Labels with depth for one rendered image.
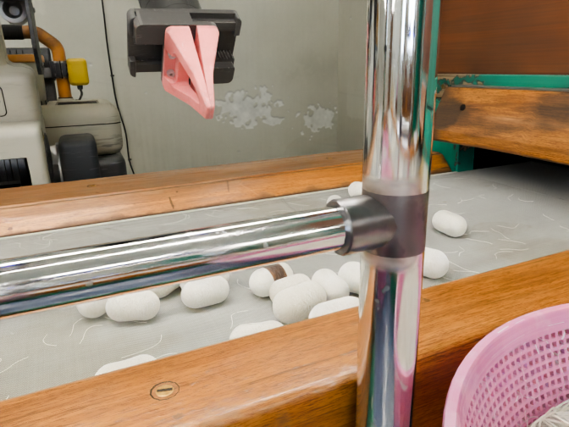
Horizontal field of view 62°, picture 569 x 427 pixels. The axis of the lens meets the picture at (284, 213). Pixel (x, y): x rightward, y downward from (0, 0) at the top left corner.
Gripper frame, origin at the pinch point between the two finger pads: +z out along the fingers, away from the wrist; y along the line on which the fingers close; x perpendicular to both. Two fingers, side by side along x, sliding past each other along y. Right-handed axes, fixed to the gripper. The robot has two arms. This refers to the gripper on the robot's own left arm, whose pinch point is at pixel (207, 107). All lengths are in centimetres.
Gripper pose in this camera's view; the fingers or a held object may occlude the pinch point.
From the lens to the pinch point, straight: 42.5
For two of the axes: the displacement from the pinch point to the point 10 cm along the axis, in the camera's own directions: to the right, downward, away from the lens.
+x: -2.4, 5.7, 7.9
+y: 9.1, -1.5, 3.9
